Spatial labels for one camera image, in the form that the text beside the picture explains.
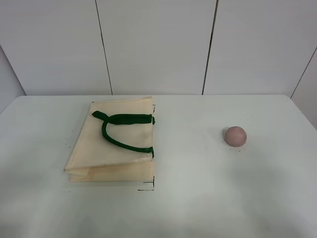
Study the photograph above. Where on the pink peach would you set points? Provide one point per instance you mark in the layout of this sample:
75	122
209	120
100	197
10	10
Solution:
234	136

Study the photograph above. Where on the cream linen bag green handles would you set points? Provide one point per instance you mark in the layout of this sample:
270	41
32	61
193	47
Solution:
115	143

